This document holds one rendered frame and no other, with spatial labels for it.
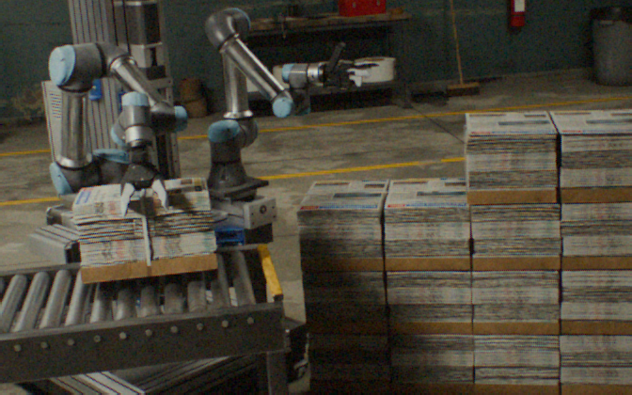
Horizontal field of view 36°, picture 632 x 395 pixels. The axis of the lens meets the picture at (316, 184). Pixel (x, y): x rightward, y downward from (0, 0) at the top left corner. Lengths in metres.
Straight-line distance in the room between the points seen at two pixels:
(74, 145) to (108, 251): 0.62
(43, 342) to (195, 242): 0.50
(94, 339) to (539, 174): 1.50
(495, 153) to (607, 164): 0.35
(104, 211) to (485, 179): 1.24
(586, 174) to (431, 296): 0.66
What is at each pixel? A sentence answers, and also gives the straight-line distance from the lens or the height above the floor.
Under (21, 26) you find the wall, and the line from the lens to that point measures 9.80.
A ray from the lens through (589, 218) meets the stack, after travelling 3.23.
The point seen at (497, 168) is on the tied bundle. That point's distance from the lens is 3.17.
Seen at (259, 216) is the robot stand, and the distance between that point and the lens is 3.57.
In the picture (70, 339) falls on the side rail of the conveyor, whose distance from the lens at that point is 2.53.
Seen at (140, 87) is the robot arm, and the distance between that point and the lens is 2.97.
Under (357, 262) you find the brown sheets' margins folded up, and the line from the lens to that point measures 3.28.
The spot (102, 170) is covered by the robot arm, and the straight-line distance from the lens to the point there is 3.32.
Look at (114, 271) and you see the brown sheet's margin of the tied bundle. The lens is 2.73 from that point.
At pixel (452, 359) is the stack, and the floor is 0.28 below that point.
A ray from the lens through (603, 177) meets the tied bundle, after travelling 3.20.
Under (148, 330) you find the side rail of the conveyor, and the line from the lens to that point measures 2.51.
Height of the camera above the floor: 1.75
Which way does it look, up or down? 15 degrees down
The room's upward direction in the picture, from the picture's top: 4 degrees counter-clockwise
